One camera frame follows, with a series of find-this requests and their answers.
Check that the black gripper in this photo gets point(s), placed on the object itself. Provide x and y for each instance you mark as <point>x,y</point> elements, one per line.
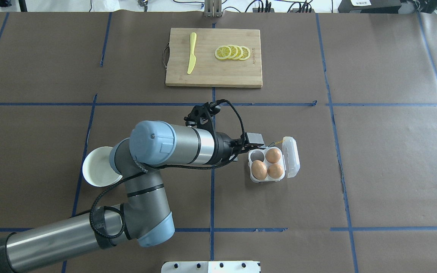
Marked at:
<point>224,148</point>

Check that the clear plastic egg box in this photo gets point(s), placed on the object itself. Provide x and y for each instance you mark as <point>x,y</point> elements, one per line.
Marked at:
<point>290,159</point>

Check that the brown egg from bowl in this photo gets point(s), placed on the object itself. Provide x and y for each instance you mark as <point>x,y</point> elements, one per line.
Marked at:
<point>259,170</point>

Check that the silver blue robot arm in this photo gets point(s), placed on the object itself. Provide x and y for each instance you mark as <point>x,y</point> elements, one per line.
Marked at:
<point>136,206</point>

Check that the brown egg far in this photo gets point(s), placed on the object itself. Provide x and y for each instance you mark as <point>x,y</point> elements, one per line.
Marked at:
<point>273,155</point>

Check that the brown egg near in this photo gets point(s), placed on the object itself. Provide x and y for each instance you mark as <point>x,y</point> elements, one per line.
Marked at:
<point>275,171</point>

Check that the black computer box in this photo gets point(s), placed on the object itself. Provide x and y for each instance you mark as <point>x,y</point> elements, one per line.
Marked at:
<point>370,6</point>

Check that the lemon slice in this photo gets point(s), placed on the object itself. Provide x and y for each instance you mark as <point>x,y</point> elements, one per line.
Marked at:
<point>232,51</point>
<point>239,52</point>
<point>245,53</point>
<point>223,52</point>

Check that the wooden cutting board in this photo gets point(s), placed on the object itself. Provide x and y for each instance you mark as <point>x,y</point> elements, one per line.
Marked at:
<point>209,71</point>

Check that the yellow plastic knife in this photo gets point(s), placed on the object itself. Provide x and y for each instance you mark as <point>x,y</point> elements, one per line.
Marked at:
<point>192,56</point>

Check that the white ceramic bowl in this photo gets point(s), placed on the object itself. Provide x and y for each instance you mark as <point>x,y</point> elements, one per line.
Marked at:
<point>97,170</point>

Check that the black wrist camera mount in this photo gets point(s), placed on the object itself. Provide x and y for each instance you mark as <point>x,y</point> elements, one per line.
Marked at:
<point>201,116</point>

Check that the aluminium frame post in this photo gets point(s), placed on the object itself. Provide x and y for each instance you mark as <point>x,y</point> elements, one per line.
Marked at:
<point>213,8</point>

